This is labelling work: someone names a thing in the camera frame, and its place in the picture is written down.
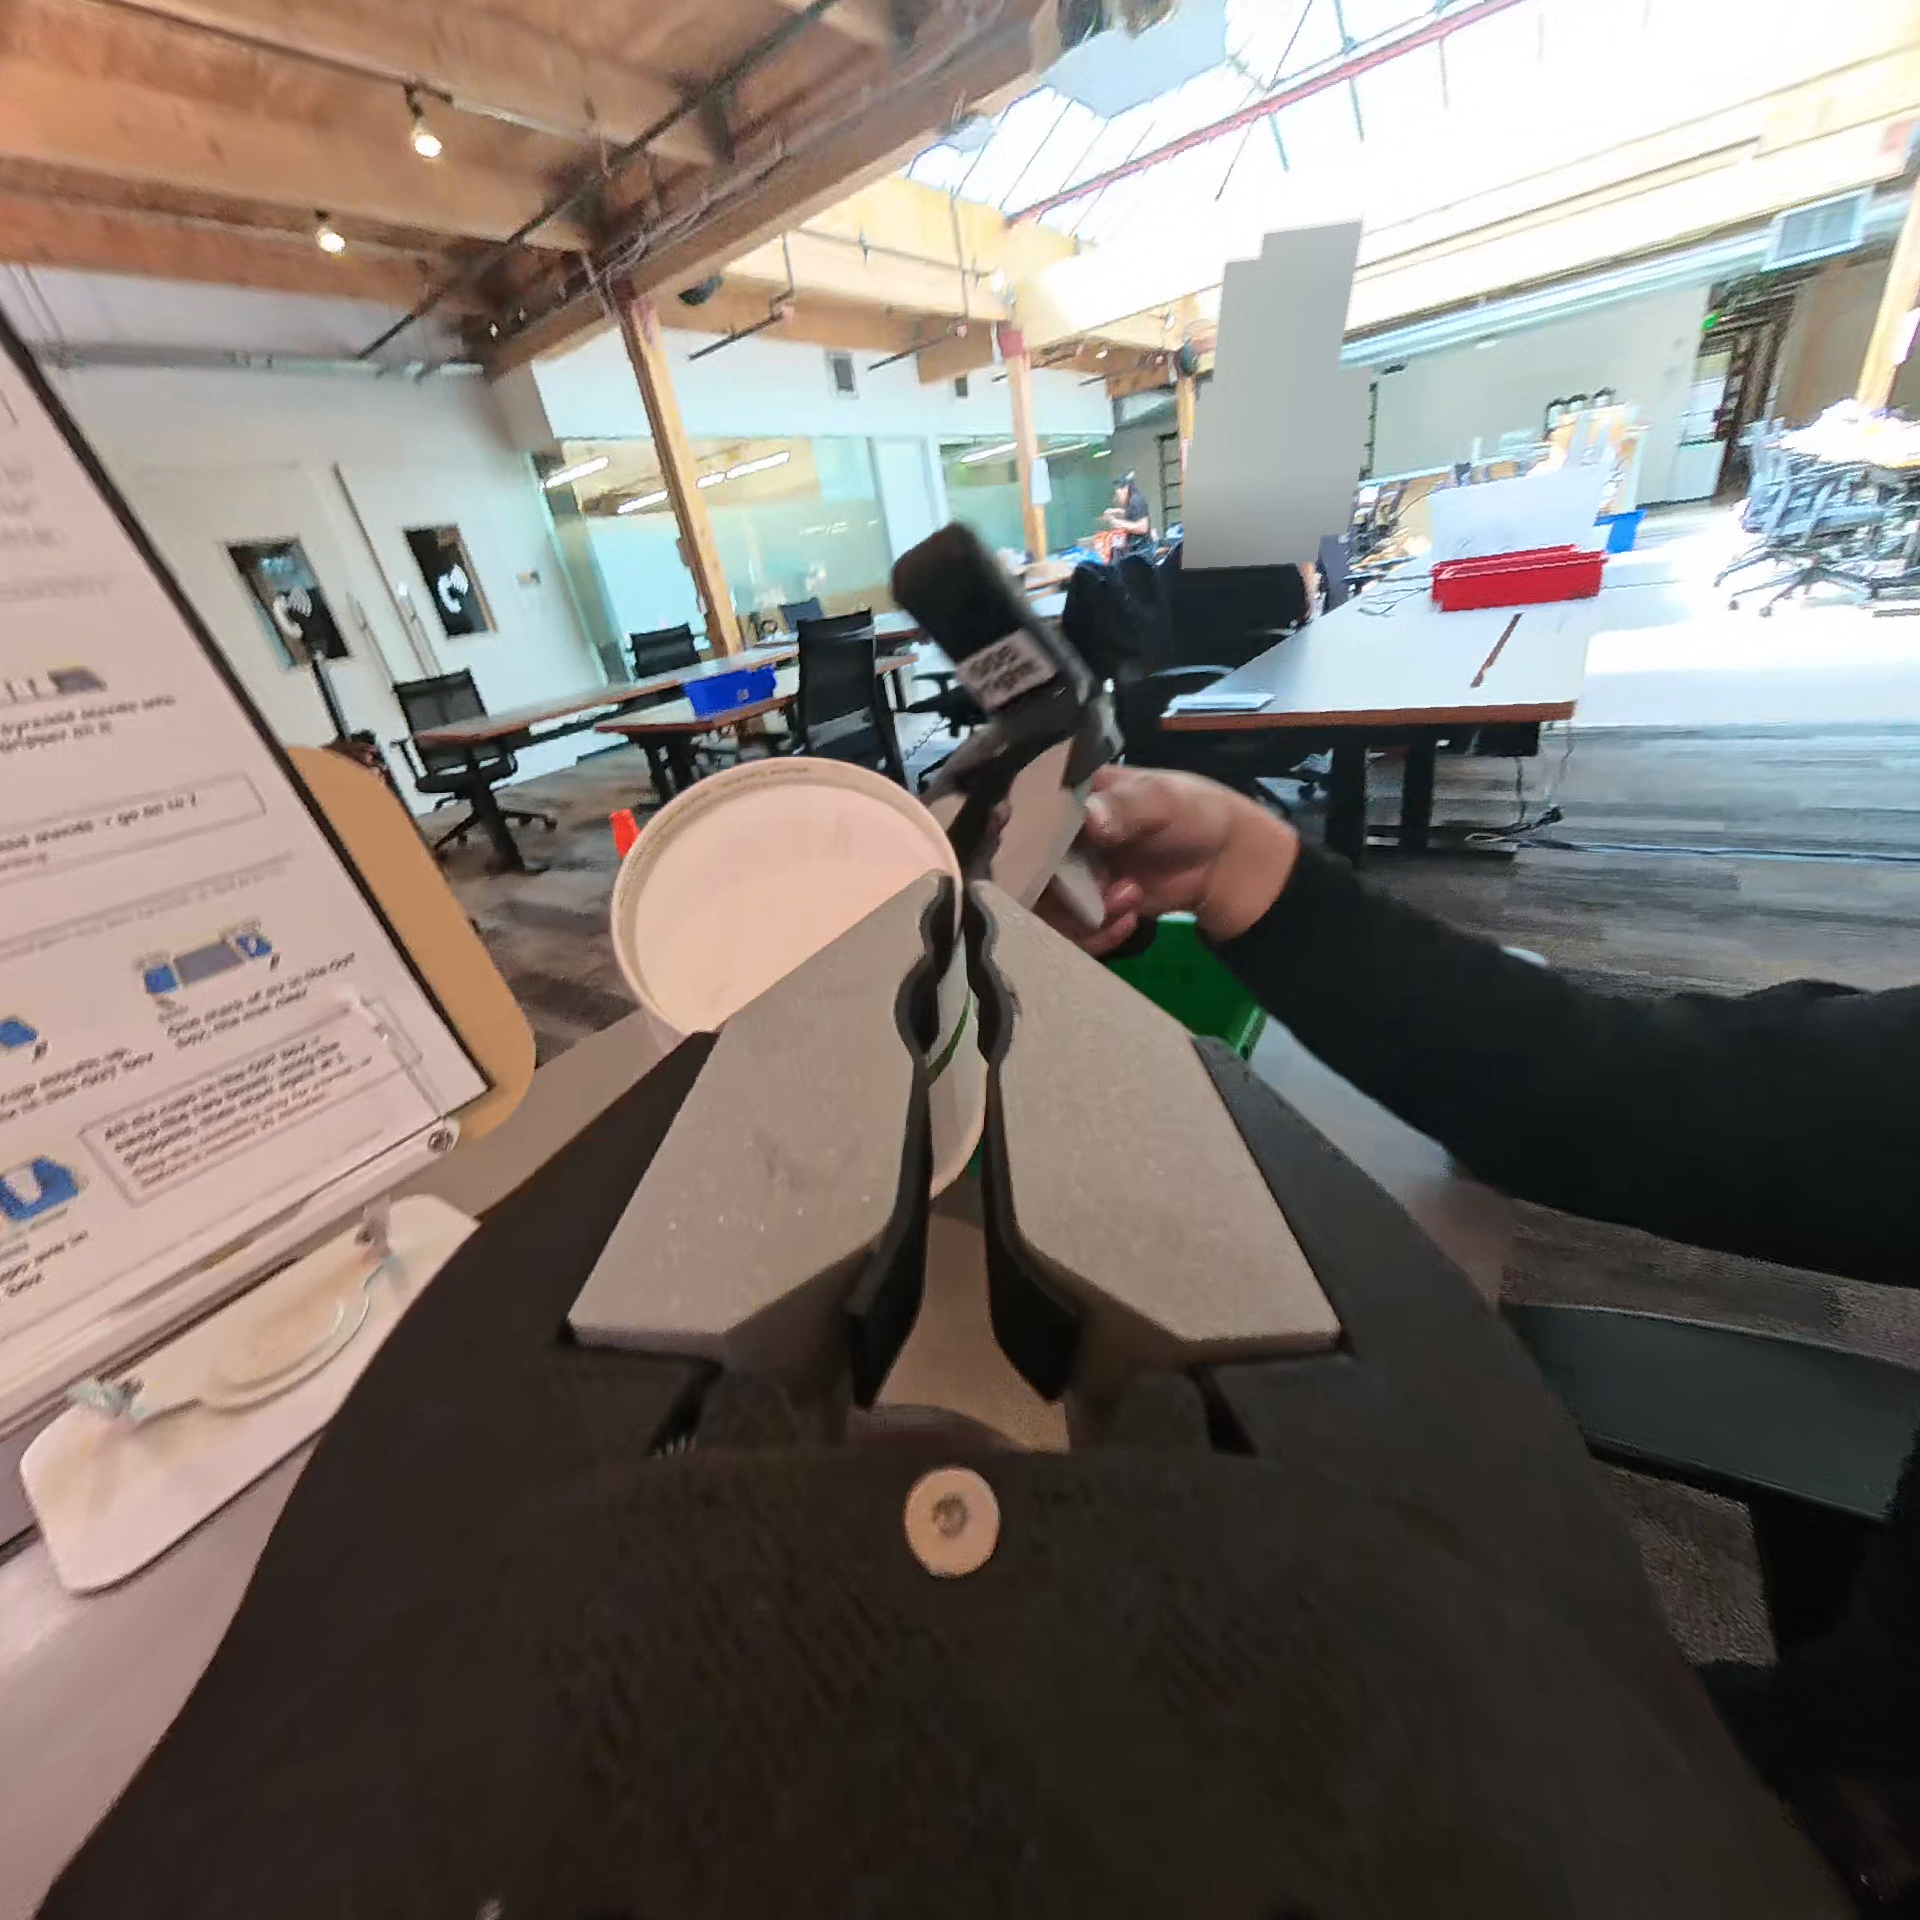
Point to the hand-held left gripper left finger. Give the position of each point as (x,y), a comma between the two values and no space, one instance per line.
(764,1172)

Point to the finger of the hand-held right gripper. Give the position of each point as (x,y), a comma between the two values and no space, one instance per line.
(951,812)
(1050,826)

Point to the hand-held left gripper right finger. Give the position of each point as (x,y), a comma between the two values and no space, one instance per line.
(1156,1186)

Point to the green plastic bin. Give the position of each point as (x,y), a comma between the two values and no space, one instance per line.
(1185,990)

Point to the white green-banded paper cup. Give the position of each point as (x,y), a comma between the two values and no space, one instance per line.
(764,902)

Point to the person's right forearm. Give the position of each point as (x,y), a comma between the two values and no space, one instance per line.
(1575,1095)

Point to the person's right hand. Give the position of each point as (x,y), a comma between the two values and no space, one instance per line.
(1185,849)

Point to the black office chair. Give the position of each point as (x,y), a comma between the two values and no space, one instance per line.
(839,675)
(1214,629)
(450,721)

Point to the blue plastic bin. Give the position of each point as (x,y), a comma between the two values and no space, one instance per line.
(730,694)

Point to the brown wooden desk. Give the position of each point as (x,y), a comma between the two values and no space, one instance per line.
(599,714)

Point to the grey long desk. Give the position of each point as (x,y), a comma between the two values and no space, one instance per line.
(1381,661)

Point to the red plastic bin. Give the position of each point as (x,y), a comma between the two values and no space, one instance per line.
(1517,582)

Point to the grey chair armrest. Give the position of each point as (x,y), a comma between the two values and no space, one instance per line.
(1724,1402)

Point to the wooden instruction board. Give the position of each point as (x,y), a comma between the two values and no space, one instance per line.
(182,902)

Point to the dark wall poster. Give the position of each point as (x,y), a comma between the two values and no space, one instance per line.
(289,605)
(450,582)

